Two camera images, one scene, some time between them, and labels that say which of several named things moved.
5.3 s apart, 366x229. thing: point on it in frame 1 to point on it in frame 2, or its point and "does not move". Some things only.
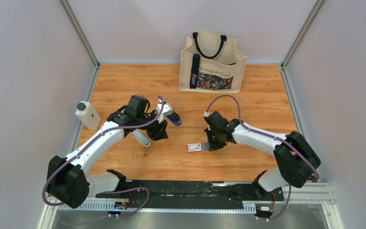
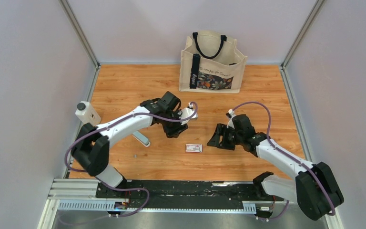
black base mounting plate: (190, 194) does not move
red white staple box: (194, 147) does not move
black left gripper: (159, 131) to (174, 132)
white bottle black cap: (85, 111) does not move
